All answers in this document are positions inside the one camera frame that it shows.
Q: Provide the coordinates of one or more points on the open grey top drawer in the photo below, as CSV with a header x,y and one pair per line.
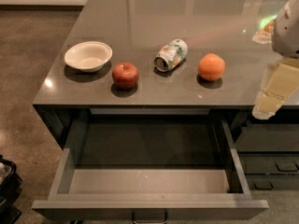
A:
x,y
183,164

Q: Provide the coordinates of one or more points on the black cart at left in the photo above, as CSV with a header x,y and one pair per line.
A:
x,y
9,192

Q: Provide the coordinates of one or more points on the orange fruit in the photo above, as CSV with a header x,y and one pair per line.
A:
x,y
211,67

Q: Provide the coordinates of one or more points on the white ceramic bowl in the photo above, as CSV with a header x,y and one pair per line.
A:
x,y
88,56

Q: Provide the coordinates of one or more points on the metal drawer handle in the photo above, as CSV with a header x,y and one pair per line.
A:
x,y
149,218

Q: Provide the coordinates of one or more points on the grey counter cabinet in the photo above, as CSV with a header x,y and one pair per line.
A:
x,y
136,30

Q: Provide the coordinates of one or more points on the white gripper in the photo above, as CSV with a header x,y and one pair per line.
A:
x,y
287,34

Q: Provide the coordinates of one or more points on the grey lower right drawers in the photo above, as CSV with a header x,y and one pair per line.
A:
x,y
269,151

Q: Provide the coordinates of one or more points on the crushed 7up can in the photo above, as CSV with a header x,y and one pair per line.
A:
x,y
171,55

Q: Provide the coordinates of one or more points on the red apple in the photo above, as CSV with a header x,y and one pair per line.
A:
x,y
125,76

